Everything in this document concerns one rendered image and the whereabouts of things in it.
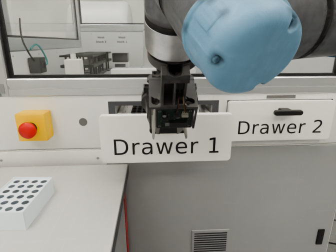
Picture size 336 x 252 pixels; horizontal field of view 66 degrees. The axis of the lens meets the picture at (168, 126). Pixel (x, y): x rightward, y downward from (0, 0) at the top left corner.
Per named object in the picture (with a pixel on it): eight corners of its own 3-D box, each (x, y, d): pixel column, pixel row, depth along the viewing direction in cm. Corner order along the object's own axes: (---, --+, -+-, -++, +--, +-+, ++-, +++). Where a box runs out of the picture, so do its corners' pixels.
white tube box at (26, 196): (26, 230, 46) (22, 212, 45) (-22, 230, 46) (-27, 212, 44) (55, 192, 58) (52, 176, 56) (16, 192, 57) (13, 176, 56)
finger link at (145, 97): (139, 117, 48) (144, 82, 41) (139, 111, 49) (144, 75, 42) (164, 119, 49) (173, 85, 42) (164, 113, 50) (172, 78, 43)
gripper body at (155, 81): (147, 132, 41) (144, 73, 32) (147, 93, 46) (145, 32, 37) (195, 131, 42) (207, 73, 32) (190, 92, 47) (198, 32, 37)
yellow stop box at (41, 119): (47, 142, 65) (42, 114, 62) (17, 142, 64) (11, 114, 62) (54, 135, 70) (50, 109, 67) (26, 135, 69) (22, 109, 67)
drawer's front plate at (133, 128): (230, 160, 59) (233, 114, 56) (102, 163, 58) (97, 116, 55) (228, 157, 61) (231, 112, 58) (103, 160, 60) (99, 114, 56)
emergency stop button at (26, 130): (35, 139, 62) (33, 123, 61) (18, 139, 62) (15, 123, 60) (40, 135, 65) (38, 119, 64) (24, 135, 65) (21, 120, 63)
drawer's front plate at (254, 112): (329, 139, 73) (336, 100, 69) (226, 141, 71) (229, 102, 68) (325, 137, 74) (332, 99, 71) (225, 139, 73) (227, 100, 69)
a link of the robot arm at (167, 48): (144, 1, 33) (206, 2, 34) (145, 33, 37) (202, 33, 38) (143, 36, 29) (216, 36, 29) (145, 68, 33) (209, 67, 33)
